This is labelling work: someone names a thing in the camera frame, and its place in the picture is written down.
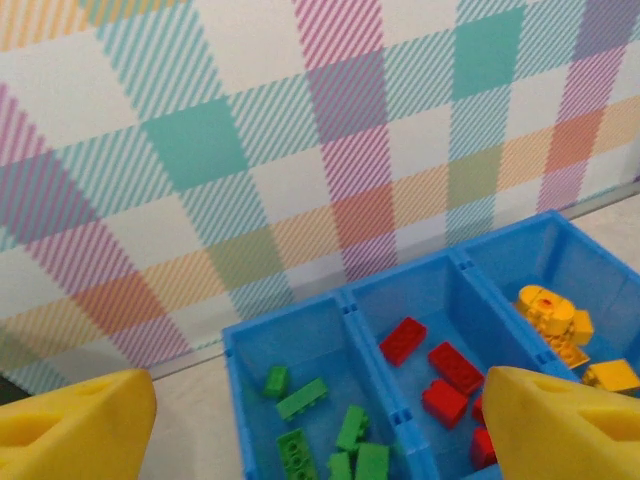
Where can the small green lego brick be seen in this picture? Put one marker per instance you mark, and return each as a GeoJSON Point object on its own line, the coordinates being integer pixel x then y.
{"type": "Point", "coordinates": [339, 465]}
{"type": "Point", "coordinates": [352, 425]}
{"type": "Point", "coordinates": [276, 381]}

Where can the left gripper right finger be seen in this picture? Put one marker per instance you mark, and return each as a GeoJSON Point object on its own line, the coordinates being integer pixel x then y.
{"type": "Point", "coordinates": [560, 435]}

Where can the blue three-compartment bin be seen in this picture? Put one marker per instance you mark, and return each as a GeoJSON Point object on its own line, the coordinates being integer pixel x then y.
{"type": "Point", "coordinates": [190, 361]}

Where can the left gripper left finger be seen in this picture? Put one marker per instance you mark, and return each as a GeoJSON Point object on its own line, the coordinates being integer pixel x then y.
{"type": "Point", "coordinates": [75, 435]}

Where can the small yellow lego brick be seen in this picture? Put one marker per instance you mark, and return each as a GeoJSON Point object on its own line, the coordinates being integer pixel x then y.
{"type": "Point", "coordinates": [582, 325]}

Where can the red lego brick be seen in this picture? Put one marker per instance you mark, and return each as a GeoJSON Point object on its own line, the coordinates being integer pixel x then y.
{"type": "Point", "coordinates": [445, 402]}
{"type": "Point", "coordinates": [479, 409]}
{"type": "Point", "coordinates": [403, 341]}
{"type": "Point", "coordinates": [482, 447]}
{"type": "Point", "coordinates": [456, 367]}

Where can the blue plastic bin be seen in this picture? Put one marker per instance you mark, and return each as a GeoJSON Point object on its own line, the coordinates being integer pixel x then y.
{"type": "Point", "coordinates": [400, 295]}
{"type": "Point", "coordinates": [300, 345]}
{"type": "Point", "coordinates": [560, 260]}

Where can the round yellow lego piece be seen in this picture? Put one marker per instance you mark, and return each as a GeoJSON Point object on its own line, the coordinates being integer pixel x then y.
{"type": "Point", "coordinates": [545, 307]}

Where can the long yellow lego brick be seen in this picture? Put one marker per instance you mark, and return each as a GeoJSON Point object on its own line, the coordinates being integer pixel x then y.
{"type": "Point", "coordinates": [612, 375]}
{"type": "Point", "coordinates": [567, 351]}

